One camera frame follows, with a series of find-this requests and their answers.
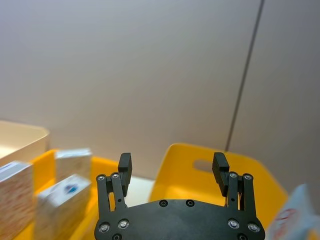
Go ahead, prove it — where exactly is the white box with red print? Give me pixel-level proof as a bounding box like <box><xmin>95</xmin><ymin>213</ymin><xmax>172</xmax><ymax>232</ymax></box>
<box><xmin>0</xmin><ymin>161</ymin><xmax>35</xmax><ymax>239</ymax></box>

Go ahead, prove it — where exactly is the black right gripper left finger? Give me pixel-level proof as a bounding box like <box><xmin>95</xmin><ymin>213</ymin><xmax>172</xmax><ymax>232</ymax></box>
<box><xmin>96</xmin><ymin>152</ymin><xmax>134</xmax><ymax>224</ymax></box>

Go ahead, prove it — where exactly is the yellow plastic bin with boxes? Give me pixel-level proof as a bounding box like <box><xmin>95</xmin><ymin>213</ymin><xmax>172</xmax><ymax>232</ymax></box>
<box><xmin>13</xmin><ymin>149</ymin><xmax>121</xmax><ymax>240</ymax></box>

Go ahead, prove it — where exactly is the small white cardboard box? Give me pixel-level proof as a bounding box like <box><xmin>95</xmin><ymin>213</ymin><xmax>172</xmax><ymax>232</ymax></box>
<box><xmin>54</xmin><ymin>147</ymin><xmax>93</xmax><ymax>184</ymax></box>

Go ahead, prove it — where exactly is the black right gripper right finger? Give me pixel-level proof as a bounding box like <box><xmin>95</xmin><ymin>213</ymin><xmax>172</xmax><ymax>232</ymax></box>
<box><xmin>211</xmin><ymin>151</ymin><xmax>258</xmax><ymax>223</ymax></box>

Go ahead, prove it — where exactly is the white box with blue mark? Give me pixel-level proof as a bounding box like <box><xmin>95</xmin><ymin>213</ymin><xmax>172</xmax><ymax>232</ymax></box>
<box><xmin>36</xmin><ymin>173</ymin><xmax>92</xmax><ymax>240</ymax></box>

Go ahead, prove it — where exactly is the pale blue and white packet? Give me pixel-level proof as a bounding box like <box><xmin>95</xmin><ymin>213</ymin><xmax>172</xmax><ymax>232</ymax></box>
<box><xmin>265</xmin><ymin>183</ymin><xmax>320</xmax><ymax>240</ymax></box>

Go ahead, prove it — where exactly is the yellow plastic bin with handle hole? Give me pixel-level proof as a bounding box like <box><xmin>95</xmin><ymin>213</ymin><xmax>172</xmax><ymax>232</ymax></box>
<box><xmin>148</xmin><ymin>142</ymin><xmax>290</xmax><ymax>232</ymax></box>

